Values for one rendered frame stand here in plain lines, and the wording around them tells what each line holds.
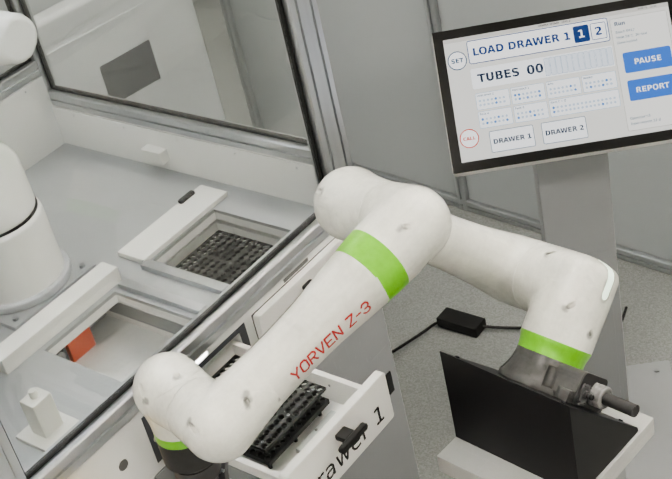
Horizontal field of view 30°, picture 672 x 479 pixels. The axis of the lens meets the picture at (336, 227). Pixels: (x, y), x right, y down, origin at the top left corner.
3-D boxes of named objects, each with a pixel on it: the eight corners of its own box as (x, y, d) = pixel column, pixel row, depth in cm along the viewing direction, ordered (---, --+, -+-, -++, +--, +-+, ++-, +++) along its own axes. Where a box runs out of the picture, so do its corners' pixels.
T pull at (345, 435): (369, 428, 216) (367, 422, 216) (344, 456, 212) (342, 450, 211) (352, 421, 218) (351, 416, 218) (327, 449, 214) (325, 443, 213)
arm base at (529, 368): (647, 434, 211) (660, 400, 211) (601, 419, 201) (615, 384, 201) (528, 382, 230) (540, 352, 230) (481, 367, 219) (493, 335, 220)
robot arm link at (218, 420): (348, 287, 198) (321, 241, 191) (397, 314, 190) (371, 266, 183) (186, 455, 187) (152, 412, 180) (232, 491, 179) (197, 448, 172)
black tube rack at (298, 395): (332, 412, 231) (325, 386, 227) (273, 476, 220) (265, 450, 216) (242, 379, 243) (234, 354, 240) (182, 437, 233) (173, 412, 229)
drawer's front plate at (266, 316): (355, 277, 267) (345, 235, 261) (271, 360, 249) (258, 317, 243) (348, 275, 268) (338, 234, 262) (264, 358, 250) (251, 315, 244)
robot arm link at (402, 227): (427, 216, 205) (393, 161, 198) (479, 233, 195) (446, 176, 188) (353, 293, 199) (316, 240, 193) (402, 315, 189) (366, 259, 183)
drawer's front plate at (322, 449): (394, 416, 229) (384, 371, 223) (299, 525, 212) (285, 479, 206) (387, 413, 230) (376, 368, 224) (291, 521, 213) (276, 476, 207)
